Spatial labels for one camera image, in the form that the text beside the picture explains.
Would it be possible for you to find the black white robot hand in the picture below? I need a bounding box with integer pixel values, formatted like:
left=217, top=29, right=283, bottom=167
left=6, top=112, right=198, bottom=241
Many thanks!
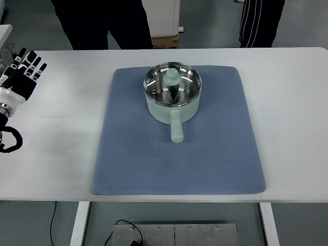
left=1, top=47, right=47, bottom=108

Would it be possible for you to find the green pot with handle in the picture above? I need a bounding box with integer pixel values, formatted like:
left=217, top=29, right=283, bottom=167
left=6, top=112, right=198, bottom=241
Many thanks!
left=146, top=93, right=201, bottom=143

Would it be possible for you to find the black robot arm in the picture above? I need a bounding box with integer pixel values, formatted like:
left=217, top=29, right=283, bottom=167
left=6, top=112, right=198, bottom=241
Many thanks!
left=1, top=48, right=47, bottom=127

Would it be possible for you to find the white side table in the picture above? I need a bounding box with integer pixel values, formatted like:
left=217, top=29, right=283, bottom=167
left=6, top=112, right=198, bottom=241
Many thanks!
left=0, top=24, right=12, bottom=49

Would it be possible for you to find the person in black trousers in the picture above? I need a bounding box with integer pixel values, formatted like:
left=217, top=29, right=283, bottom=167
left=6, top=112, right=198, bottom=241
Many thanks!
left=52, top=1, right=153, bottom=50

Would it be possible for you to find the cardboard box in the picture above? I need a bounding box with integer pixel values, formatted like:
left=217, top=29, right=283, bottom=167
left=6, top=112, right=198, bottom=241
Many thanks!
left=152, top=35, right=179, bottom=49

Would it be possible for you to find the white cabinet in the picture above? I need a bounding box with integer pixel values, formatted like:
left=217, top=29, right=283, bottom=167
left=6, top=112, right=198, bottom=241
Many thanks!
left=142, top=0, right=180, bottom=37

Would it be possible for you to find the glass lid with green knob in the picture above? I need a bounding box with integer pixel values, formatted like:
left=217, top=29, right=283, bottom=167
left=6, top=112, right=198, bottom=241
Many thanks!
left=143, top=62, right=202, bottom=107

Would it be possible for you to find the white table leg left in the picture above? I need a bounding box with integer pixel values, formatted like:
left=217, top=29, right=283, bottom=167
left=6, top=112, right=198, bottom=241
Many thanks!
left=69, top=201, right=90, bottom=246

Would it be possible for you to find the white table leg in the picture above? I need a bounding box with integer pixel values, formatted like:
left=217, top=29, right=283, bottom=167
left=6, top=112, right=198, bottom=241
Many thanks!
left=69, top=201, right=90, bottom=246
left=259, top=202, right=280, bottom=246

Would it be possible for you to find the blue quilted mat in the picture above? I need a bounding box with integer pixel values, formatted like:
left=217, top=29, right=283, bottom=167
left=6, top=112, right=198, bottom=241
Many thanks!
left=92, top=66, right=266, bottom=195

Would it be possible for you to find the person in striped trousers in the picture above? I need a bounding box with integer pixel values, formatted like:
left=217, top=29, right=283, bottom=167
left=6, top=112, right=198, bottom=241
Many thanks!
left=239, top=0, right=285, bottom=48

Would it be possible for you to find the white table leg right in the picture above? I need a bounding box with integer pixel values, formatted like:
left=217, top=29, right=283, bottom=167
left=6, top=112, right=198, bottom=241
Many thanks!
left=259, top=202, right=280, bottom=246

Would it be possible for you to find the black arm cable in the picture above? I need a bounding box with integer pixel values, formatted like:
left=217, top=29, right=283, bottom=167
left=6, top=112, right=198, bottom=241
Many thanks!
left=0, top=125, right=24, bottom=154

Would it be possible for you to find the black floor cable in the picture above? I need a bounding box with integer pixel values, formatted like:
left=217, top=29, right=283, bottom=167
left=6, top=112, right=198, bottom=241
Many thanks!
left=50, top=201, right=144, bottom=246

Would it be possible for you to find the metal base plate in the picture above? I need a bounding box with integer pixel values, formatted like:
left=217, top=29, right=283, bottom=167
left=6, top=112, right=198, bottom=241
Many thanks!
left=111, top=223, right=239, bottom=245

